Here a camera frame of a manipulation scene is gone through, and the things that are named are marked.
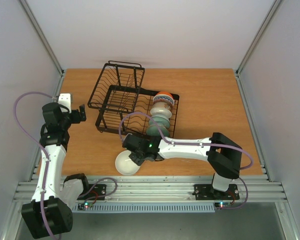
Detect white ribbed bowl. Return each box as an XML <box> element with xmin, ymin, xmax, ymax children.
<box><xmin>115</xmin><ymin>150</ymin><xmax>140</xmax><ymax>176</ymax></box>

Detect light green ceramic bowl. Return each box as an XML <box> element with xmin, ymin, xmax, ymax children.
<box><xmin>148</xmin><ymin>114</ymin><xmax>170</xmax><ymax>129</ymax></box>

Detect plain white bowl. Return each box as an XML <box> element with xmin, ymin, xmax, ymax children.
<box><xmin>150</xmin><ymin>101</ymin><xmax>172</xmax><ymax>119</ymax></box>

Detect black wire dish rack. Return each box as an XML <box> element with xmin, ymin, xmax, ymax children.
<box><xmin>87</xmin><ymin>60</ymin><xmax>181</xmax><ymax>146</ymax></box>

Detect red patterned bowl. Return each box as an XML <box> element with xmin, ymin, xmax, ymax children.
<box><xmin>152</xmin><ymin>96</ymin><xmax>175</xmax><ymax>108</ymax></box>

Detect white bowl with orange outside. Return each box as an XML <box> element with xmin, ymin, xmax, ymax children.
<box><xmin>155</xmin><ymin>91</ymin><xmax>174</xmax><ymax>99</ymax></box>

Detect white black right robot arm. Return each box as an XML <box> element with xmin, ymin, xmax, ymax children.
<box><xmin>122</xmin><ymin>132</ymin><xmax>242</xmax><ymax>198</ymax></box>

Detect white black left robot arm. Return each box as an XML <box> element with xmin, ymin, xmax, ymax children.
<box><xmin>21</xmin><ymin>102</ymin><xmax>91</xmax><ymax>240</ymax></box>

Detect left green led board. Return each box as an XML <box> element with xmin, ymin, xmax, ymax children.
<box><xmin>77</xmin><ymin>202</ymin><xmax>94</xmax><ymax>211</ymax></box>

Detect green led board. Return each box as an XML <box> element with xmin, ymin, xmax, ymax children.
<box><xmin>77</xmin><ymin>202</ymin><xmax>94</xmax><ymax>211</ymax></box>
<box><xmin>214</xmin><ymin>201</ymin><xmax>233</xmax><ymax>209</ymax></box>

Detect right green led board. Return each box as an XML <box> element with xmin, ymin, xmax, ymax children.
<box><xmin>214</xmin><ymin>201</ymin><xmax>233</xmax><ymax>209</ymax></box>

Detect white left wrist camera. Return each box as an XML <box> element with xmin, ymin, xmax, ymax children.
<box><xmin>57</xmin><ymin>93</ymin><xmax>73</xmax><ymax>113</ymax></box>

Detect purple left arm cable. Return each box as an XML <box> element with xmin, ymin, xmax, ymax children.
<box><xmin>12</xmin><ymin>91</ymin><xmax>58</xmax><ymax>240</ymax></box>

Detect grey slotted cable duct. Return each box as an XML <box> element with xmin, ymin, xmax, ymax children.
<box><xmin>72</xmin><ymin>202</ymin><xmax>215</xmax><ymax>214</ymax></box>

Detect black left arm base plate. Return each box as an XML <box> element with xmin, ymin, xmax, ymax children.
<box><xmin>78</xmin><ymin>184</ymin><xmax>107</xmax><ymax>201</ymax></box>

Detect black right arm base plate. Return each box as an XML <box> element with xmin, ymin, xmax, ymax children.
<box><xmin>192</xmin><ymin>184</ymin><xmax>240</xmax><ymax>201</ymax></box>

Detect aluminium front frame rails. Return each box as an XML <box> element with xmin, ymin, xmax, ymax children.
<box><xmin>13</xmin><ymin>174</ymin><xmax>288</xmax><ymax>203</ymax></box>

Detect aluminium left frame post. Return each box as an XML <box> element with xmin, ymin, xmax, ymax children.
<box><xmin>18</xmin><ymin>0</ymin><xmax>65</xmax><ymax>76</ymax></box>

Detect aluminium frame post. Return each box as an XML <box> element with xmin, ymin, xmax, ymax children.
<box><xmin>18</xmin><ymin>0</ymin><xmax>65</xmax><ymax>76</ymax></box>
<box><xmin>234</xmin><ymin>0</ymin><xmax>284</xmax><ymax>76</ymax></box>

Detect aluminium right frame post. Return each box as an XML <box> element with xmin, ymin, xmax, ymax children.
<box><xmin>234</xmin><ymin>0</ymin><xmax>284</xmax><ymax>76</ymax></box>

